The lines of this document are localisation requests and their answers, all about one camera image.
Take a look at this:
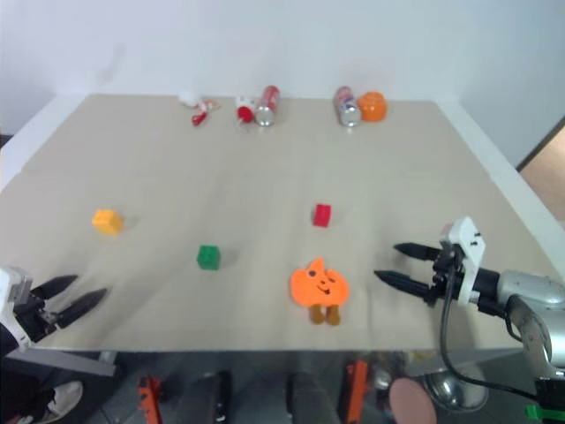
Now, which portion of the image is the green cube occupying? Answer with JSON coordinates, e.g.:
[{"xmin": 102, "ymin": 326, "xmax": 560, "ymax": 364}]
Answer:
[{"xmin": 196, "ymin": 245, "xmax": 222, "ymax": 271}]

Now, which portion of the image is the green plastic piece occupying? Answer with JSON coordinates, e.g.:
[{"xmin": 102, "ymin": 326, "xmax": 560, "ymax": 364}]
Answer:
[{"xmin": 524, "ymin": 404, "xmax": 565, "ymax": 420}]

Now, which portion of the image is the shiny metal round base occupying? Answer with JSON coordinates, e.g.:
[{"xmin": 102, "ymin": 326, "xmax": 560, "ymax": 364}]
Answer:
[{"xmin": 423, "ymin": 370, "xmax": 489, "ymax": 413}]

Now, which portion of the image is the pink round disc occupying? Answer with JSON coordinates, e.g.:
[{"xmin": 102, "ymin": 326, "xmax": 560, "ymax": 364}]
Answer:
[{"xmin": 390, "ymin": 377, "xmax": 436, "ymax": 424}]

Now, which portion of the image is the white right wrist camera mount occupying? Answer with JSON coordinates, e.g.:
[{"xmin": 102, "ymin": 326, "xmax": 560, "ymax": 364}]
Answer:
[{"xmin": 439, "ymin": 216, "xmax": 488, "ymax": 306}]

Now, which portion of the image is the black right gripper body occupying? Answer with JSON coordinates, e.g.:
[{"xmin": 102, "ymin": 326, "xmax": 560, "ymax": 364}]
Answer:
[{"xmin": 426, "ymin": 244, "xmax": 468, "ymax": 307}]

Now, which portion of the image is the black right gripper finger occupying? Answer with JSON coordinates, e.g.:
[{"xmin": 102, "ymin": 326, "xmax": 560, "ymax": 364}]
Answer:
[
  {"xmin": 373, "ymin": 269, "xmax": 436, "ymax": 298},
  {"xmin": 393, "ymin": 242, "xmax": 443, "ymax": 261}
]

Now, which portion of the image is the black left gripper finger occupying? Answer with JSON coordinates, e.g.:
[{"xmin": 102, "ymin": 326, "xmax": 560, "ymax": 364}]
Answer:
[
  {"xmin": 56, "ymin": 287, "xmax": 109, "ymax": 329},
  {"xmin": 33, "ymin": 275, "xmax": 79, "ymax": 300}
]

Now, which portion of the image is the silver red blue can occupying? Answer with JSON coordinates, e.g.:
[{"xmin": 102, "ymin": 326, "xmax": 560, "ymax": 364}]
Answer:
[{"xmin": 333, "ymin": 86, "xmax": 363, "ymax": 128}]

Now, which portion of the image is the white and red small toy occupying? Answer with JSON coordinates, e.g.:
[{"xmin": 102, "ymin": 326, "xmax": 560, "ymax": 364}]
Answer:
[{"xmin": 235, "ymin": 93, "xmax": 258, "ymax": 126}]

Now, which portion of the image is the orange pumpkin-shaped cup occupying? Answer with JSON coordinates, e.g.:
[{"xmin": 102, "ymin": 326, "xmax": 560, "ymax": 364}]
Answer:
[{"xmin": 357, "ymin": 91, "xmax": 388, "ymax": 123}]

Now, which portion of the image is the yellow block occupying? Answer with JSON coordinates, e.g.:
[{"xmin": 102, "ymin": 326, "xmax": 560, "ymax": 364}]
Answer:
[{"xmin": 91, "ymin": 208, "xmax": 123, "ymax": 236}]

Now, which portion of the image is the orange clamp tool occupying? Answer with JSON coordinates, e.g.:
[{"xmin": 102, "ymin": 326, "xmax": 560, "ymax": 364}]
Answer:
[
  {"xmin": 344, "ymin": 360, "xmax": 370, "ymax": 423},
  {"xmin": 136, "ymin": 375, "xmax": 163, "ymax": 424}
]

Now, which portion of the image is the white toy with red cord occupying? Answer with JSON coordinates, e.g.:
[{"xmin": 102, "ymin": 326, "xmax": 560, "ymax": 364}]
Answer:
[{"xmin": 179, "ymin": 90, "xmax": 223, "ymax": 129}]

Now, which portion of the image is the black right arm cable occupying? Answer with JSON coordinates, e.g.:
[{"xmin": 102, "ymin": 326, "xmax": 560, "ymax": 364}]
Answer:
[{"xmin": 440, "ymin": 246, "xmax": 540, "ymax": 398}]

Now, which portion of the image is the white shoe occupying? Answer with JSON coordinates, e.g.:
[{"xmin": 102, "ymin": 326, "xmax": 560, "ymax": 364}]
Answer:
[{"xmin": 43, "ymin": 380, "xmax": 84, "ymax": 423}]

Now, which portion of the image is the red cube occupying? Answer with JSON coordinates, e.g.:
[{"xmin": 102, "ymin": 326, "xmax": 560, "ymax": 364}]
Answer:
[{"xmin": 312, "ymin": 203, "xmax": 333, "ymax": 228}]

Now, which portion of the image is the red soda can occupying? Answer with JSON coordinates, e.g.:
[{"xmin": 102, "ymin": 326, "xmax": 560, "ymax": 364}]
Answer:
[{"xmin": 254, "ymin": 85, "xmax": 283, "ymax": 128}]

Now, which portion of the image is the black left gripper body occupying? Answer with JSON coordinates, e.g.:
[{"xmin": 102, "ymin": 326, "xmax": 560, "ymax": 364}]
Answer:
[{"xmin": 12, "ymin": 291, "xmax": 63, "ymax": 344}]

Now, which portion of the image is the orange smiling flame toy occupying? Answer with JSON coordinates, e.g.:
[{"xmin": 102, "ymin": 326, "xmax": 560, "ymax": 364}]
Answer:
[{"xmin": 290, "ymin": 257, "xmax": 352, "ymax": 327}]

